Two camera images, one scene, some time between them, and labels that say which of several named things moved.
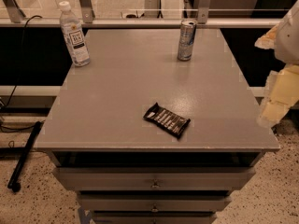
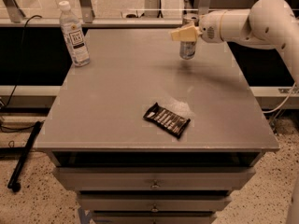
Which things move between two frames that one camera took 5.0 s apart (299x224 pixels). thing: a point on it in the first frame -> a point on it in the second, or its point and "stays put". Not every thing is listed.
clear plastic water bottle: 75,35 stays put
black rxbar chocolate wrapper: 166,119 stays put
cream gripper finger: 283,93 -> 209,27
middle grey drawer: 155,202 stays put
